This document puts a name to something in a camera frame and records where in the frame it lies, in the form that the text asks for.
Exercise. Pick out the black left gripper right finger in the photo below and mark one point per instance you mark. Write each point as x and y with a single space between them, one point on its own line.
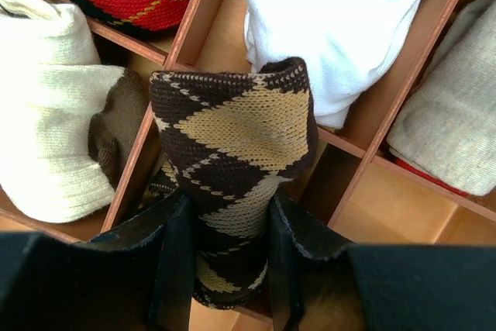
319 280

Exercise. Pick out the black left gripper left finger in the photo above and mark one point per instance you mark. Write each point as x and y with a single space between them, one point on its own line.
136 276

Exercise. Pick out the cream brown striped sock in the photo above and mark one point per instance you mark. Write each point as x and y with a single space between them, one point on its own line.
68 121

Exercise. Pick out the brown argyle sock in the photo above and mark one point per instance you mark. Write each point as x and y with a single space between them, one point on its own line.
229 141

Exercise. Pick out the rolled cream socks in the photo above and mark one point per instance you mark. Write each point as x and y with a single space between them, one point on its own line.
445 132

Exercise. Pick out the rolled white socks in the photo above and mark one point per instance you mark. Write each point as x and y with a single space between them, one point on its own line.
347 45

